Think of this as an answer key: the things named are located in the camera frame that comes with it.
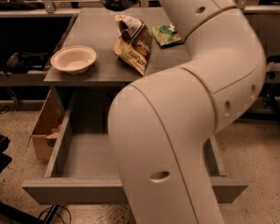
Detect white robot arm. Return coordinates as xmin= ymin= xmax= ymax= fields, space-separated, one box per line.
xmin=108 ymin=0 xmax=266 ymax=224

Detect brown chip bag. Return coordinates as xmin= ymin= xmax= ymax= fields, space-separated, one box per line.
xmin=114 ymin=15 xmax=152 ymax=75

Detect green chip bag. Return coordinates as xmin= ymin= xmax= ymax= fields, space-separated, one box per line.
xmin=152 ymin=23 xmax=183 ymax=47

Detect grey open top drawer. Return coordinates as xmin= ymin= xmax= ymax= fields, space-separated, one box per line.
xmin=21 ymin=91 xmax=249 ymax=205

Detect white bowl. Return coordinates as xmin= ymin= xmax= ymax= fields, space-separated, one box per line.
xmin=50 ymin=46 xmax=97 ymax=75

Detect grey cabinet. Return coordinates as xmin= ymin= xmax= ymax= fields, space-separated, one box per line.
xmin=44 ymin=7 xmax=230 ymax=123

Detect black headphones on shelf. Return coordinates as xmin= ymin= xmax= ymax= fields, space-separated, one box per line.
xmin=0 ymin=52 xmax=49 ymax=74

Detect cardboard box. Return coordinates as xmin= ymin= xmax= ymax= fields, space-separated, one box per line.
xmin=31 ymin=91 xmax=64 ymax=162

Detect black cable on floor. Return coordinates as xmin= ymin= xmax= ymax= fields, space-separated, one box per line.
xmin=36 ymin=203 xmax=73 ymax=224

